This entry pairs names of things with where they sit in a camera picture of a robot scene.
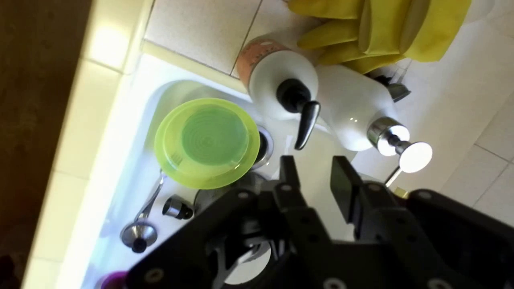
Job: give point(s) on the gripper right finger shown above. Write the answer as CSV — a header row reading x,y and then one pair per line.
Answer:
x,y
405,224

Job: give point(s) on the pump bottle with orange label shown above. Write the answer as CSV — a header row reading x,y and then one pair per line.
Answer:
x,y
277,76

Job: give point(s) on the white bottle with chrome pump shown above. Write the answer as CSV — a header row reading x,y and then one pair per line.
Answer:
x,y
353,108

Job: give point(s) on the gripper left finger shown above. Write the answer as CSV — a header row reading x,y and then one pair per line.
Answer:
x,y
225,224

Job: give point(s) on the purple plastic cup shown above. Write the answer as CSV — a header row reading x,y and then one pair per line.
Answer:
x,y
114,281

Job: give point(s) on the metal sink drain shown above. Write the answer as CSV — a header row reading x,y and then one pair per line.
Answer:
x,y
266,146

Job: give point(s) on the white sink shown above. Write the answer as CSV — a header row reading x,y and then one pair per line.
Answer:
x,y
132,132

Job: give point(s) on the green plastic bowl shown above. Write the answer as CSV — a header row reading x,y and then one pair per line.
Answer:
x,y
207,142

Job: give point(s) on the yellow rubber glove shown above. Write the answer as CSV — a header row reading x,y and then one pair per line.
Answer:
x,y
385,28

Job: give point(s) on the metal sink stopper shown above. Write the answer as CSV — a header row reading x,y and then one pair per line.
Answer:
x,y
138,235

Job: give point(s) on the small metal cap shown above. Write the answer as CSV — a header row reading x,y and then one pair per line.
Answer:
x,y
176,207

